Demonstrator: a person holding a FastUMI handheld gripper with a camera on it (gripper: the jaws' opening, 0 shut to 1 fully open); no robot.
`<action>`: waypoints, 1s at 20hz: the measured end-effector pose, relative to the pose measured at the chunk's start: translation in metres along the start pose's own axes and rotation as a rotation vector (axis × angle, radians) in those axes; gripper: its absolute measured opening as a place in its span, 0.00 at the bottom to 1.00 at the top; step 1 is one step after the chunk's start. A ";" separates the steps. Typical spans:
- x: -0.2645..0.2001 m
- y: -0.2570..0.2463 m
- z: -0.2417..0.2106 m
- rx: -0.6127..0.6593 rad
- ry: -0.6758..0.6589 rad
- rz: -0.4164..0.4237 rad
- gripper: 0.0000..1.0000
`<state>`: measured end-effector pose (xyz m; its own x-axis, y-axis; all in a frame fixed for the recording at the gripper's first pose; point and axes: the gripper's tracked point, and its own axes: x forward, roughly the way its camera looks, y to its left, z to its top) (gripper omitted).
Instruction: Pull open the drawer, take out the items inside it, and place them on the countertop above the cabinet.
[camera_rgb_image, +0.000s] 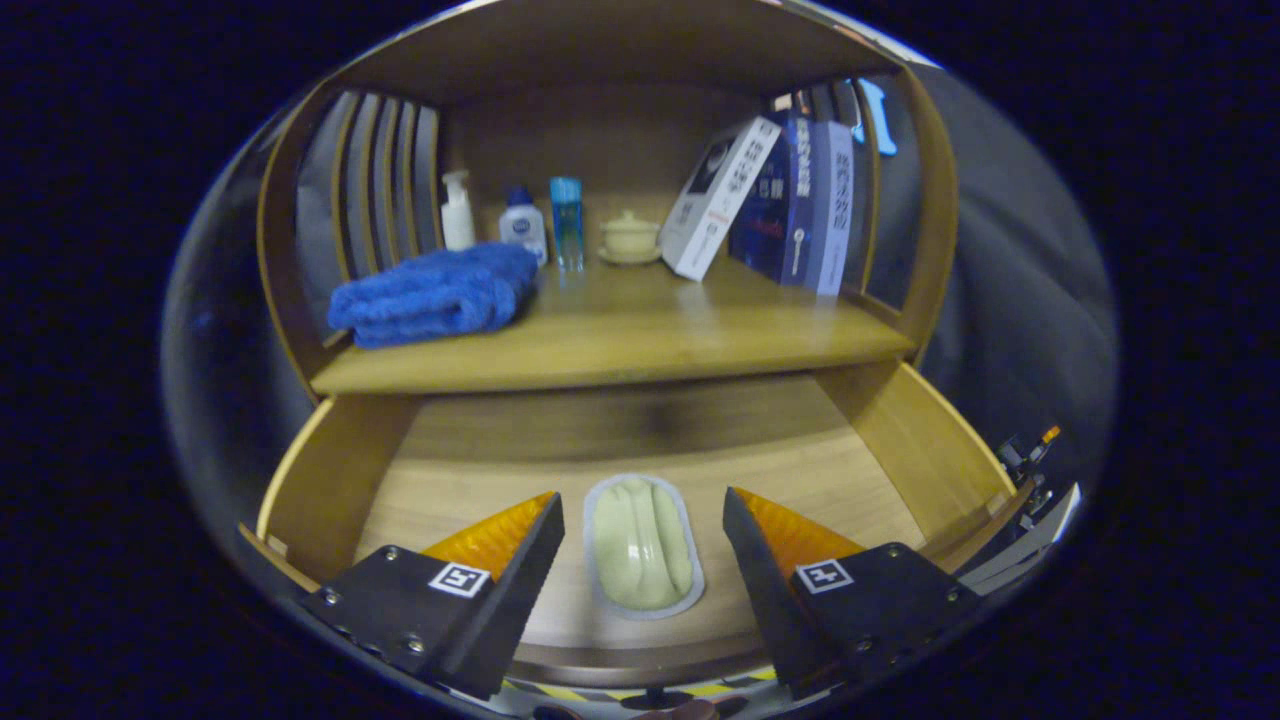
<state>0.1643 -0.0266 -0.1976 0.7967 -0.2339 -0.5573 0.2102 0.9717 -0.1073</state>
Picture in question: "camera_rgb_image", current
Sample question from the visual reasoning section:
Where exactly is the white book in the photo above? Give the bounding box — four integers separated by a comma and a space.
658, 115, 783, 282

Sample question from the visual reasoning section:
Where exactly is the wooden drawer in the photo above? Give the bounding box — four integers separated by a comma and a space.
238, 360, 1036, 691

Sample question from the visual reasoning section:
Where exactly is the yellow black floor tape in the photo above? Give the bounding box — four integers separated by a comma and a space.
500, 668, 781, 703

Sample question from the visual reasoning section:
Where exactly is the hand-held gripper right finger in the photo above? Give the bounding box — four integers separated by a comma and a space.
723, 487, 986, 699

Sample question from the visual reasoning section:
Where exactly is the blue transparent bottle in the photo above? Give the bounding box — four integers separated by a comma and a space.
549, 177, 586, 272

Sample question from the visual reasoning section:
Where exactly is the dark blue book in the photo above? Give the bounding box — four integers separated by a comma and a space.
728, 108, 826, 289

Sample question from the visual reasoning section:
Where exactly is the white pump bottle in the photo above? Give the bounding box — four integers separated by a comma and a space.
440, 169, 477, 252

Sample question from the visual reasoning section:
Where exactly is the black electronic equipment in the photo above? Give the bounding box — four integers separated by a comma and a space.
995, 425, 1063, 521

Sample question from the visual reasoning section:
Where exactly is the blue folded towel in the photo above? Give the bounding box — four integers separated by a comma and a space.
327, 243, 541, 350

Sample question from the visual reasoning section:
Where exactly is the light blue book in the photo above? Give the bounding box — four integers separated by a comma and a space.
815, 120, 857, 297

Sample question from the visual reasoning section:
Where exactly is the beige lidded teacup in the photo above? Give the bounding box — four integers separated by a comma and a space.
598, 209, 663, 266

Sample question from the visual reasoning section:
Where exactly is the wooden cabinet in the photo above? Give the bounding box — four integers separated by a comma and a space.
255, 0, 959, 401

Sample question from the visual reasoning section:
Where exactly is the wooden countertop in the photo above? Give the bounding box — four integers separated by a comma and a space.
310, 255, 916, 396

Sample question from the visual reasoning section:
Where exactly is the white bottle blue cap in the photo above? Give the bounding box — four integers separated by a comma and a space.
498, 186, 549, 267

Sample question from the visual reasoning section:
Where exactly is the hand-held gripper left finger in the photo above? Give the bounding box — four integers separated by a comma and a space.
297, 491, 567, 701

